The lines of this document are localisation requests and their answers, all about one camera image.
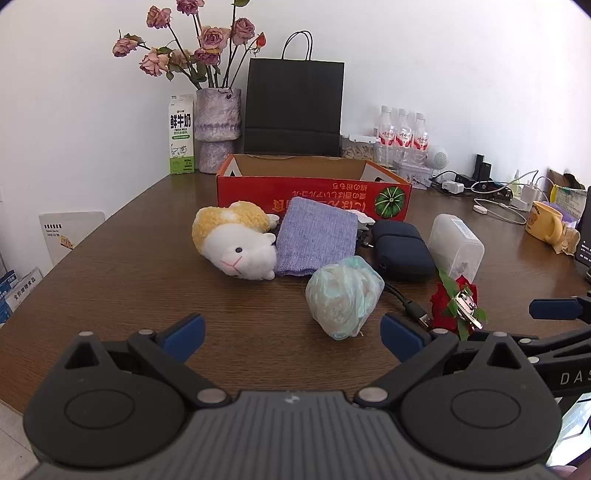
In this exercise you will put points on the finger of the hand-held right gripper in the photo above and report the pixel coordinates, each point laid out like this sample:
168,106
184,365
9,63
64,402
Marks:
554,345
554,308

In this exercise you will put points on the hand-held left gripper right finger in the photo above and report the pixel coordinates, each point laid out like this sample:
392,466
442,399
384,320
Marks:
399,335

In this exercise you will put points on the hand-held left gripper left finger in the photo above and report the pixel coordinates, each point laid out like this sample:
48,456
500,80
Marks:
187,333

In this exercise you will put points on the red artificial rose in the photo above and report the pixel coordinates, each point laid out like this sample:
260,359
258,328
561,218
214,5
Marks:
442,305

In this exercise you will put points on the clear plastic bag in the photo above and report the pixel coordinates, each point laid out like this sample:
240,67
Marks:
341,295

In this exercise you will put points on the metal keys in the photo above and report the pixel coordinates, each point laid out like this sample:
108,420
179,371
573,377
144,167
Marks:
464,307

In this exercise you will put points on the black zip pouch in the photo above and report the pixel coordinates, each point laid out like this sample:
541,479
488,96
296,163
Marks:
401,249

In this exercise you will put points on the white yellow plush sheep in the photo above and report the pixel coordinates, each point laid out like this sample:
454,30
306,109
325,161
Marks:
240,249

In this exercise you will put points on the translucent white plastic box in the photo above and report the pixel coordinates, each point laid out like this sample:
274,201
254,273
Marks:
455,244

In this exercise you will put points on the purple knitted cloth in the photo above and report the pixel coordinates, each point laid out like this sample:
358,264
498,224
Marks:
314,235

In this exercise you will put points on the red cardboard box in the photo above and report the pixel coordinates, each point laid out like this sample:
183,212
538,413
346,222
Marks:
323,194

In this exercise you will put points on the black electronic device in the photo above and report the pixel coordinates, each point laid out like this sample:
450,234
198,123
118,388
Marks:
584,230

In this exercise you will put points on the yellow bear mug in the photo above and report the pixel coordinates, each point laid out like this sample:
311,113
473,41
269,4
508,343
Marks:
542,221

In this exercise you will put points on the green printed tissue pack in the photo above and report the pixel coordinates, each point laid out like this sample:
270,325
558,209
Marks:
570,201

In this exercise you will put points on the black power strip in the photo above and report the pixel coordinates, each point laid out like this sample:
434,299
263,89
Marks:
487,187

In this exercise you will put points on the white flat panel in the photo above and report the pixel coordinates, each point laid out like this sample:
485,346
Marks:
69,235

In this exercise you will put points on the white power adapter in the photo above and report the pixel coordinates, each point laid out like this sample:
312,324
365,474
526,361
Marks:
452,187

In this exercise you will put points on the white printed tin box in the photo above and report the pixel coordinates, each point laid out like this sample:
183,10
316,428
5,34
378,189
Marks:
415,175

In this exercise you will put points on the printed paper packets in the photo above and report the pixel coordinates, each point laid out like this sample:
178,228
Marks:
18,295

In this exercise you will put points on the white round speaker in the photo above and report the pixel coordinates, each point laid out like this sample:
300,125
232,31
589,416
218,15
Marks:
437,156

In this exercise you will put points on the clear jar of pellets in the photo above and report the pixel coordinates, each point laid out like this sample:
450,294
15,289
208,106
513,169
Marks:
358,150

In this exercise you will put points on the clear water bottle red label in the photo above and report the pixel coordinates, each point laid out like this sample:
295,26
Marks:
402,136
420,138
385,134

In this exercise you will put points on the white green milk carton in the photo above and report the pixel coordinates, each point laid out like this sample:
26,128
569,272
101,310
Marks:
181,134

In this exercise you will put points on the purple felt vase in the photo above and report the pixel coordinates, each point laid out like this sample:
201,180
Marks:
217,120

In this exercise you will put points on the black paper bag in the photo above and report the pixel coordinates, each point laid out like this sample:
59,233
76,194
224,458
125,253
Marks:
293,106

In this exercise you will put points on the dried pink rose bouquet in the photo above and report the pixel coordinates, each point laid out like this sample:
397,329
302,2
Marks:
212,39

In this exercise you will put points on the white wall charger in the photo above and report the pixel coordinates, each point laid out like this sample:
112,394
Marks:
524,198

